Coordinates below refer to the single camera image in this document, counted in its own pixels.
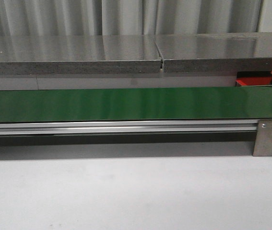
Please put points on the left grey stone slab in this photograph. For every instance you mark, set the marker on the left grey stone slab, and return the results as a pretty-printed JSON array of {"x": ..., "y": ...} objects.
[{"x": 78, "y": 54}]

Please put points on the grey stone slab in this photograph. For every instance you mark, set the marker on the grey stone slab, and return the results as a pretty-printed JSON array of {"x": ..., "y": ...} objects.
[
  {"x": 78, "y": 54},
  {"x": 230, "y": 52}
]

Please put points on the red plastic bin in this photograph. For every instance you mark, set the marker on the red plastic bin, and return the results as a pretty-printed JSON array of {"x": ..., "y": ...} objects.
[{"x": 253, "y": 78}]

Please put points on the green conveyor belt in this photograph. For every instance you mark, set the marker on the green conveyor belt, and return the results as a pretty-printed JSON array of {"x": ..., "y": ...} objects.
[{"x": 249, "y": 102}]

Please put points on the right grey stone slab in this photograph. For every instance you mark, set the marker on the right grey stone slab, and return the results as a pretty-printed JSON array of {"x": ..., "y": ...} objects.
[{"x": 230, "y": 52}]

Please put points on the grey curtain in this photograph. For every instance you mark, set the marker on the grey curtain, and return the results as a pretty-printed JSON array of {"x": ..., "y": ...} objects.
[{"x": 134, "y": 17}]

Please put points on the aluminium conveyor frame rail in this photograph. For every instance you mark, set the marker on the aluminium conveyor frame rail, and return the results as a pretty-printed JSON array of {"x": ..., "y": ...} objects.
[{"x": 112, "y": 127}]

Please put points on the steel conveyor support bracket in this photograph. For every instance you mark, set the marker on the steel conveyor support bracket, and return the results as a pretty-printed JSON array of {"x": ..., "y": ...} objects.
[{"x": 263, "y": 142}]

